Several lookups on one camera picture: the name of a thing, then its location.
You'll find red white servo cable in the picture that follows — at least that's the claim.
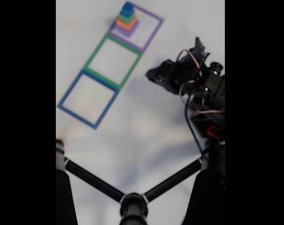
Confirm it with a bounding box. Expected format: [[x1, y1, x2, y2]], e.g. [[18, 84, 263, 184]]
[[177, 49, 202, 78]]

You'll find small blue cube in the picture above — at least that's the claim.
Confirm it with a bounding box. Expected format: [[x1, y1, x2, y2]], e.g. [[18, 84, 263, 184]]
[[122, 1, 135, 15]]

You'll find red clamp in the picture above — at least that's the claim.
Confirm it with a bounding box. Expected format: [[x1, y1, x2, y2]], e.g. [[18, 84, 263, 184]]
[[207, 126, 223, 139]]

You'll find green square frame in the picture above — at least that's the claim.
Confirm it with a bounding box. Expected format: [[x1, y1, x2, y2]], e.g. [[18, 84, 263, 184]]
[[82, 34, 143, 91]]

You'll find gripper camera circuit board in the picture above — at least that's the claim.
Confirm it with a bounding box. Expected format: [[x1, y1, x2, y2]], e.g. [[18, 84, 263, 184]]
[[188, 37, 211, 65]]

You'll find purple square frame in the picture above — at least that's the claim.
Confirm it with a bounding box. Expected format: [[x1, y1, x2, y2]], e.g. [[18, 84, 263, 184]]
[[108, 1, 165, 54]]

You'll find green foam block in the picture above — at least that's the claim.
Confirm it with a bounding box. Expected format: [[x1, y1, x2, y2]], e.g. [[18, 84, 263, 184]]
[[118, 10, 137, 23]]

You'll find blue square frame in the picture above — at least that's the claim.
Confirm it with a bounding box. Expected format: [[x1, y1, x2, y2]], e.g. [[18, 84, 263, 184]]
[[57, 69, 120, 130]]

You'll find purple foam block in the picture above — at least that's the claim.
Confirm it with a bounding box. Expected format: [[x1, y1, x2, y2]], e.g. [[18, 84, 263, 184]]
[[113, 20, 140, 38]]

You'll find black camera tripod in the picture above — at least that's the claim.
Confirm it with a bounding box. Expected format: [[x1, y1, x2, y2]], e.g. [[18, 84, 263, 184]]
[[56, 138, 225, 225]]

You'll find orange foam block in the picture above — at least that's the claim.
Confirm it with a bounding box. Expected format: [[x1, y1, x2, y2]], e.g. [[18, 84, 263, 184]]
[[115, 16, 138, 31]]

